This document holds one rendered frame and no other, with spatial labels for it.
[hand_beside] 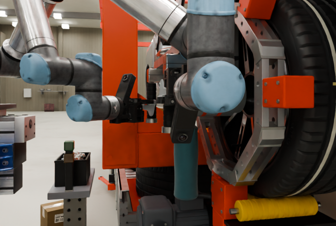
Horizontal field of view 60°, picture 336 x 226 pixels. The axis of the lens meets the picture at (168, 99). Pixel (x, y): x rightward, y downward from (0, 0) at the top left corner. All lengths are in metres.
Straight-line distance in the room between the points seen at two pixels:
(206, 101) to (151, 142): 0.97
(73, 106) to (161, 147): 0.65
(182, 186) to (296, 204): 0.37
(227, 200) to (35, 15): 0.76
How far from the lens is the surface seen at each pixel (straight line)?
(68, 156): 1.31
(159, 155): 1.38
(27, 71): 0.77
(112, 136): 1.35
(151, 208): 1.24
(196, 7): 0.46
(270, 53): 0.75
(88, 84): 0.84
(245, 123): 1.05
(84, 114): 0.82
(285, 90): 0.66
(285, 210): 0.97
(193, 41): 0.46
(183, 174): 1.06
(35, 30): 0.83
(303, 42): 0.77
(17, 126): 1.15
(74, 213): 1.58
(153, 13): 0.58
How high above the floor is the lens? 0.83
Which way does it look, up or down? level
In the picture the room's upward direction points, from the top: straight up
